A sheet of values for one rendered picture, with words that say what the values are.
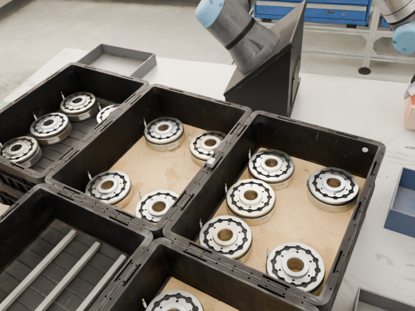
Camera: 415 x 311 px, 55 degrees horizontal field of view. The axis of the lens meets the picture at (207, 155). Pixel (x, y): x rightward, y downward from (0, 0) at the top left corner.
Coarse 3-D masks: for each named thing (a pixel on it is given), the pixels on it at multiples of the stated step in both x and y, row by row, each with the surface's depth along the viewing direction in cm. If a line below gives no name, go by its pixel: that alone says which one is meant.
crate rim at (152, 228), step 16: (144, 96) 103; (192, 96) 101; (224, 144) 86; (64, 160) 87; (48, 176) 83; (80, 192) 79; (112, 208) 76; (176, 208) 74; (144, 224) 72; (160, 224) 72
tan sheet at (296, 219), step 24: (312, 168) 92; (288, 192) 88; (360, 192) 86; (216, 216) 85; (288, 216) 83; (312, 216) 83; (336, 216) 82; (264, 240) 79; (288, 240) 79; (312, 240) 78; (336, 240) 78; (264, 264) 75
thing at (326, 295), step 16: (256, 112) 93; (240, 128) 90; (320, 128) 87; (368, 144) 83; (384, 144) 82; (208, 176) 80; (368, 176) 76; (192, 192) 77; (368, 192) 73; (176, 224) 72; (352, 224) 68; (176, 240) 69; (352, 240) 67; (208, 256) 66; (224, 256) 66; (336, 256) 64; (256, 272) 63; (336, 272) 62; (288, 288) 61; (320, 304) 59
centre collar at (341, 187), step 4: (324, 176) 85; (328, 176) 85; (332, 176) 85; (336, 176) 85; (340, 176) 85; (324, 180) 85; (328, 180) 85; (340, 180) 84; (344, 180) 84; (324, 184) 84; (340, 184) 84; (344, 184) 83; (324, 188) 84; (328, 188) 83; (332, 188) 83; (336, 188) 83; (340, 188) 83; (344, 188) 83; (332, 192) 83; (336, 192) 82
